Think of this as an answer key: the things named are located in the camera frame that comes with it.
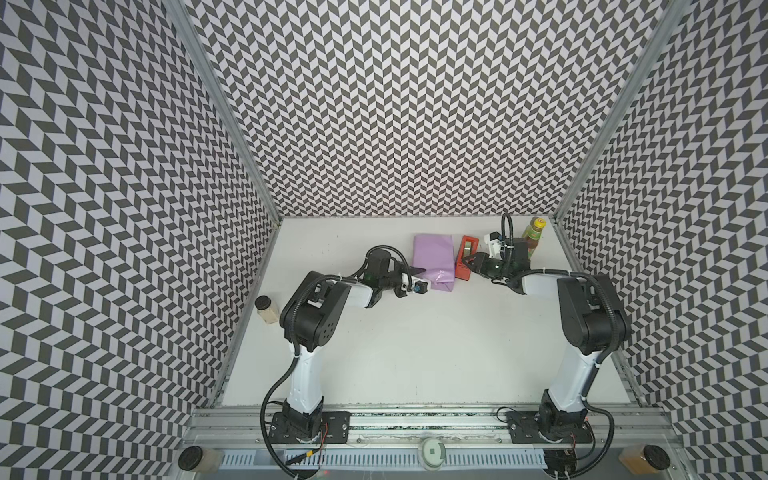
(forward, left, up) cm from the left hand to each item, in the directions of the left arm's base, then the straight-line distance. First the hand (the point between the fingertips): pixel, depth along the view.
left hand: (420, 267), depth 97 cm
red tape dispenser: (+8, -17, +1) cm, 19 cm away
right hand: (+1, -15, -1) cm, 15 cm away
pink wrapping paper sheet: (+4, -5, +1) cm, 7 cm away
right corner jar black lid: (-51, -48, +2) cm, 70 cm away
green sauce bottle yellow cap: (+7, -36, +8) cm, 38 cm away
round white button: (-50, 0, +5) cm, 51 cm away
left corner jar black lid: (-51, +50, +7) cm, 71 cm away
